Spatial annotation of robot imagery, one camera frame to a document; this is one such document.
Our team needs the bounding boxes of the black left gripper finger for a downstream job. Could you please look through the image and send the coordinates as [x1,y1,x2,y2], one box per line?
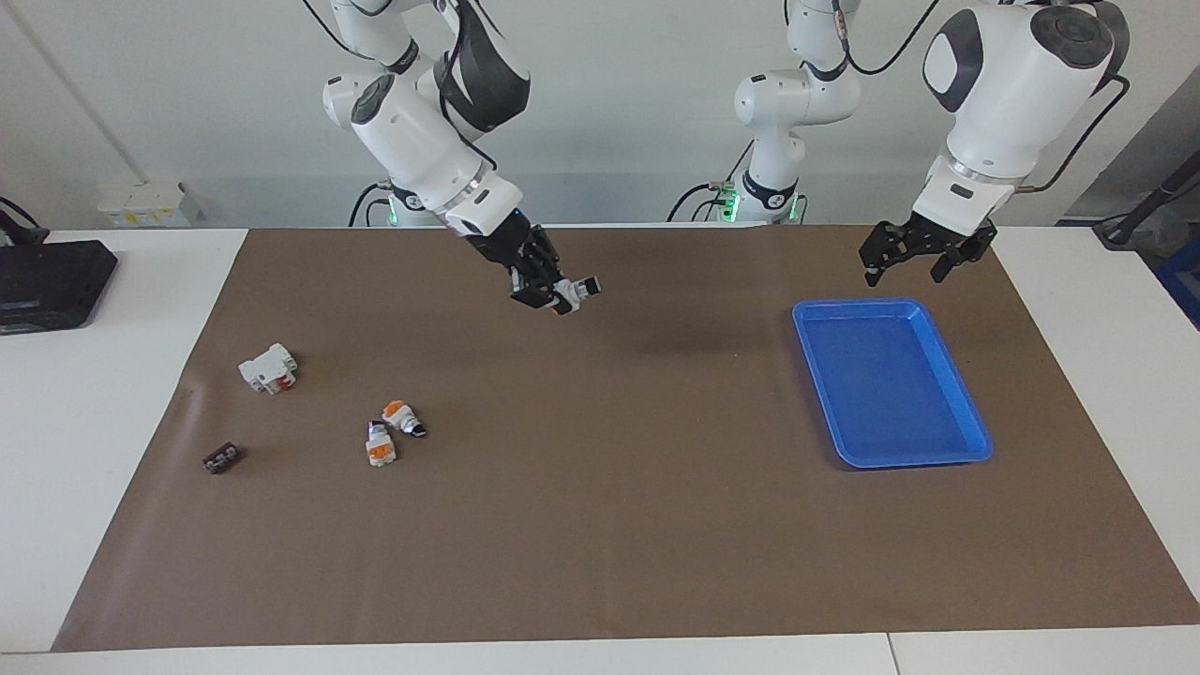
[860,222,910,287]
[930,223,998,284]

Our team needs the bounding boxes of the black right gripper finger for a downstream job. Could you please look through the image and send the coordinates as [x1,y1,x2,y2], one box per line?
[509,270,563,313]
[532,242,575,287]

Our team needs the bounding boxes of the selector switch green orange block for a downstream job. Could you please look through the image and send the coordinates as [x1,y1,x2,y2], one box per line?
[553,275,603,316]

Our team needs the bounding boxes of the blue plastic tray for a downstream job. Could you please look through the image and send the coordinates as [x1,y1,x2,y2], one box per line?
[792,297,995,470]

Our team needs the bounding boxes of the black tripod stand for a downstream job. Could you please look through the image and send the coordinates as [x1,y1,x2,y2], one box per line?
[1092,148,1200,250]

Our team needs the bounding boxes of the blue crate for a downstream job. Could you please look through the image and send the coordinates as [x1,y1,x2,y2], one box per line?
[1154,239,1200,331]

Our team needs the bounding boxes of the brown table mat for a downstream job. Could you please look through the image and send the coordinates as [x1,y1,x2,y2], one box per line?
[52,225,1200,653]

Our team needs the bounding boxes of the white circuit breaker red lever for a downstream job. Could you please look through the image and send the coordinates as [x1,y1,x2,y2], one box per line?
[237,342,300,397]

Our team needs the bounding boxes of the black electronic box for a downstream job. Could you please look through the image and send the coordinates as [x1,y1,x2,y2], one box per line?
[0,239,120,336]

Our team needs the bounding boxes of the black base cable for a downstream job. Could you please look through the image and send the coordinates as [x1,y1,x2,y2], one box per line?
[348,181,391,229]
[667,139,753,224]

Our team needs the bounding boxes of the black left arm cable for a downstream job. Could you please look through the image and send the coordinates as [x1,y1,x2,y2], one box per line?
[830,0,1133,195]

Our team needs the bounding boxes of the white wall socket box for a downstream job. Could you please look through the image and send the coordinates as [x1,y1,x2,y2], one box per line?
[96,180,203,229]

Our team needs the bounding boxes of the black box cable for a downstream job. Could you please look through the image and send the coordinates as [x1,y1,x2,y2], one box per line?
[0,195,45,248]

